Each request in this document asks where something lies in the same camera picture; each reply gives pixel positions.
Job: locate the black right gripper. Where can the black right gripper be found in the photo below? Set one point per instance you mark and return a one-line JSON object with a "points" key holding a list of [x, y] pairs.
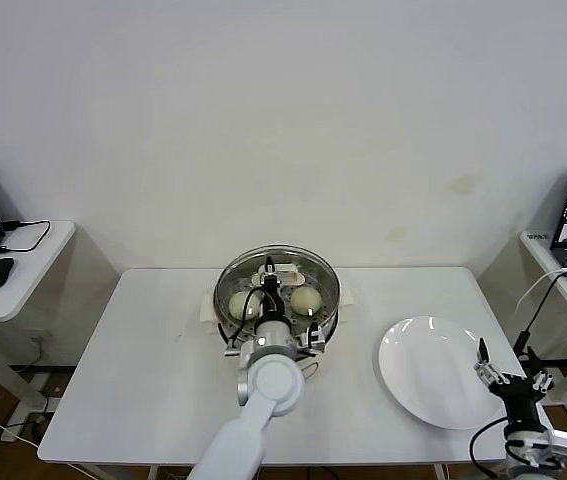
{"points": [[520, 395]]}

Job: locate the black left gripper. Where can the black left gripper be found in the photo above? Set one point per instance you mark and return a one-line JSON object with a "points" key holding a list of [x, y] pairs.
{"points": [[270, 302]]}

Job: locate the white steamed baozi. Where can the white steamed baozi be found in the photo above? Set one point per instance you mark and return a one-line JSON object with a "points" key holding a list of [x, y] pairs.
{"points": [[237, 302], [305, 300]]}

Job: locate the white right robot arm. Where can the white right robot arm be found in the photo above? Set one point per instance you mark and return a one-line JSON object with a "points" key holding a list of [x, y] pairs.
{"points": [[528, 450]]}

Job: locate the stainless steel steamer basket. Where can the stainless steel steamer basket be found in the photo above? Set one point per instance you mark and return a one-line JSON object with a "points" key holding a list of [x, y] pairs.
{"points": [[332, 317]]}

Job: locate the cream electric cooking pot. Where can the cream electric cooking pot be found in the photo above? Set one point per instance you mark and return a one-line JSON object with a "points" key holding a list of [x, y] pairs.
{"points": [[208, 307]]}

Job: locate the white round plate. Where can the white round plate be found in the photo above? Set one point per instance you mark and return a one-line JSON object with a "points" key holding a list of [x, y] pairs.
{"points": [[433, 372]]}

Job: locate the white side table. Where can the white side table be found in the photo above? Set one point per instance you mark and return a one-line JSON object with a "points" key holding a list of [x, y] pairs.
{"points": [[543, 265], [38, 260]]}

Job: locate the small printed label sticker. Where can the small printed label sticker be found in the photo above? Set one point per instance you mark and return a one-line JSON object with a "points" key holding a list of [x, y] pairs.
{"points": [[538, 236]]}

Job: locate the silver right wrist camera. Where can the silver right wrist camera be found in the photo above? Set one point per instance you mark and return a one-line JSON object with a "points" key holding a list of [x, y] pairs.
{"points": [[564, 442]]}

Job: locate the white wall socket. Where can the white wall socket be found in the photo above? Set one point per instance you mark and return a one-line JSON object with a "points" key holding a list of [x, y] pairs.
{"points": [[38, 346]]}

